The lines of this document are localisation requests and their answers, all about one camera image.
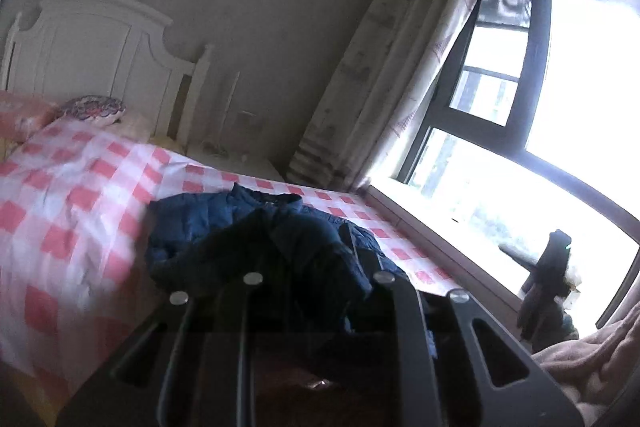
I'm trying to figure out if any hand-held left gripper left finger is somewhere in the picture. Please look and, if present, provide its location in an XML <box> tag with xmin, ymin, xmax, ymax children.
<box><xmin>56</xmin><ymin>273</ymin><xmax>264</xmax><ymax>427</ymax></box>

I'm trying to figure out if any dark framed window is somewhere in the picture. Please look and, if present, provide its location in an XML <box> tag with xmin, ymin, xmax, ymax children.
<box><xmin>390</xmin><ymin>0</ymin><xmax>640</xmax><ymax>333</ymax></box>

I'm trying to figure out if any printed beige curtain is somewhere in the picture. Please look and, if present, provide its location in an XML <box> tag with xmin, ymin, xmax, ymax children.
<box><xmin>286</xmin><ymin>0</ymin><xmax>501</xmax><ymax>192</ymax></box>

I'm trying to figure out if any pink floral pillow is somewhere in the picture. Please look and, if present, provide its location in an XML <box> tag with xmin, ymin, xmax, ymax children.
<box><xmin>0</xmin><ymin>89</ymin><xmax>60</xmax><ymax>142</ymax></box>

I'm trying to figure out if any patterned round pillow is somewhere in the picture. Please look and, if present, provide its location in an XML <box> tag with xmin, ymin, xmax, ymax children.
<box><xmin>55</xmin><ymin>95</ymin><xmax>127</xmax><ymax>128</ymax></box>

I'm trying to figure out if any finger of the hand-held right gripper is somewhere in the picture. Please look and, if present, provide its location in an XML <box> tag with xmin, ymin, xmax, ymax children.
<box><xmin>499</xmin><ymin>243</ymin><xmax>543</xmax><ymax>269</ymax></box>

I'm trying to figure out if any pink white checked bedsheet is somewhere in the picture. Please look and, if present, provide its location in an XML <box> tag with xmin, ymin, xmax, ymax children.
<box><xmin>0</xmin><ymin>122</ymin><xmax>453</xmax><ymax>408</ymax></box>

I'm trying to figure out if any cream pillow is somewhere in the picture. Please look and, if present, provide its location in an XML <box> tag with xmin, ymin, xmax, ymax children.
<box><xmin>117</xmin><ymin>112</ymin><xmax>156</xmax><ymax>140</ymax></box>

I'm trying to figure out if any yellow floral sheet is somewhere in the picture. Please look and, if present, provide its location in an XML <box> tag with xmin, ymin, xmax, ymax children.
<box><xmin>0</xmin><ymin>357</ymin><xmax>66</xmax><ymax>427</ymax></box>

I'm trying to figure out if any yellow pillow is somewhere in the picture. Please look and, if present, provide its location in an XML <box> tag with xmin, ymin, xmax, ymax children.
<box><xmin>150</xmin><ymin>134</ymin><xmax>186</xmax><ymax>152</ymax></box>

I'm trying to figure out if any white nightstand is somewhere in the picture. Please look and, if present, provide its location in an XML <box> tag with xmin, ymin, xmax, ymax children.
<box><xmin>187</xmin><ymin>142</ymin><xmax>286</xmax><ymax>182</ymax></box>

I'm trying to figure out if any white wooden headboard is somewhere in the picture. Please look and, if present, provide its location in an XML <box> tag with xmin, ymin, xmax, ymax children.
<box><xmin>0</xmin><ymin>0</ymin><xmax>213</xmax><ymax>148</ymax></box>

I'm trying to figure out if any beige fleece blanket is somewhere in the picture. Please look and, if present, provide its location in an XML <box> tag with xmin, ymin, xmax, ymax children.
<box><xmin>530</xmin><ymin>307</ymin><xmax>640</xmax><ymax>427</ymax></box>

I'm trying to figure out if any white pole lamp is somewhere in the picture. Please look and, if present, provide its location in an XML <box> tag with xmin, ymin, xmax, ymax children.
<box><xmin>227</xmin><ymin>72</ymin><xmax>241</xmax><ymax>148</ymax></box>

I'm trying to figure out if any blue puffer jacket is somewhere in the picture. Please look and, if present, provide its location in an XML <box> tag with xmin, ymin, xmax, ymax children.
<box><xmin>145</xmin><ymin>182</ymin><xmax>431</xmax><ymax>338</ymax></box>

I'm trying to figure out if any window sill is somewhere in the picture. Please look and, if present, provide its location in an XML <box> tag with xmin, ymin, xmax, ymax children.
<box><xmin>365</xmin><ymin>184</ymin><xmax>531</xmax><ymax>323</ymax></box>

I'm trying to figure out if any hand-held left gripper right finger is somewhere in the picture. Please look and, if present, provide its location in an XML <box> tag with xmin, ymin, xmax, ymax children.
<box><xmin>372</xmin><ymin>272</ymin><xmax>584</xmax><ymax>427</ymax></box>

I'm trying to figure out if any wall socket panel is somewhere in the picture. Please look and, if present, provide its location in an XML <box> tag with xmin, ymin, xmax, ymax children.
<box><xmin>235</xmin><ymin>109</ymin><xmax>261</xmax><ymax>134</ymax></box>

